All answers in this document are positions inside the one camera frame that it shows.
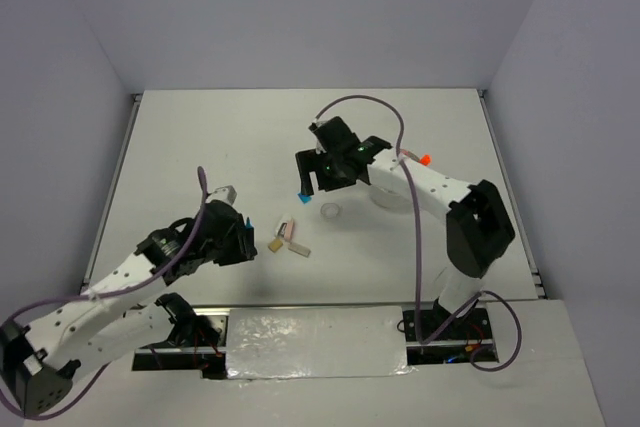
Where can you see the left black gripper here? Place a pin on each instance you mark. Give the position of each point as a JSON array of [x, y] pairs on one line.
[[240, 252]]

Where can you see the tan square eraser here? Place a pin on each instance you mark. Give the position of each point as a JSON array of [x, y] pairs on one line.
[[275, 245]]

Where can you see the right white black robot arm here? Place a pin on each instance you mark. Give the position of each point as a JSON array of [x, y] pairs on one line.
[[478, 229]]

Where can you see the white small eraser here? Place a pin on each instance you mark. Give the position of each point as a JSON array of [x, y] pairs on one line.
[[279, 224]]

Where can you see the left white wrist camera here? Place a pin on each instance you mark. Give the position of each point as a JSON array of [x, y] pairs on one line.
[[226, 194]]

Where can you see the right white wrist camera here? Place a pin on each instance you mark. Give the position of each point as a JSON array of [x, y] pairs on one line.
[[316, 124]]

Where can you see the clear tape roll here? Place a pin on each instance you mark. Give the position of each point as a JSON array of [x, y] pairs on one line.
[[330, 211]]

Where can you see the orange black highlighter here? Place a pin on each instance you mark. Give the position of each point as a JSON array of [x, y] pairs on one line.
[[425, 160]]

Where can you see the grey rectangular eraser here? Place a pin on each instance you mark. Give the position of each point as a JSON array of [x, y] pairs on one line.
[[299, 249]]

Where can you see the pink eraser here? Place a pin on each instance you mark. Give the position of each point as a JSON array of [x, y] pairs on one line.
[[287, 229]]

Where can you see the white round divided container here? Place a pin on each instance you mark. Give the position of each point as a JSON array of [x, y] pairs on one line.
[[389, 200]]

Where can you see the black mounting rail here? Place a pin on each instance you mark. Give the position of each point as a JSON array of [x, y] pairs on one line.
[[453, 346]]

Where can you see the pink glue bottle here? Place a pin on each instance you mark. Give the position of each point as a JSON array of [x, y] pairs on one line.
[[409, 154]]

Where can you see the silver foil sheet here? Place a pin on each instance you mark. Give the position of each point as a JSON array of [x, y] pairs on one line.
[[300, 343]]

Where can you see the blue cap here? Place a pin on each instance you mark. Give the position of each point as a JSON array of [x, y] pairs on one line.
[[304, 198]]

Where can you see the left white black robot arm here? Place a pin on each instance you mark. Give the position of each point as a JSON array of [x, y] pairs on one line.
[[130, 308]]

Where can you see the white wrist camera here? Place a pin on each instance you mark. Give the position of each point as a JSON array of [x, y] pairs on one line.
[[316, 124], [226, 194]]

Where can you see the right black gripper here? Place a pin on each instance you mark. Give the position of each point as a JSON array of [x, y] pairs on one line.
[[310, 161]]

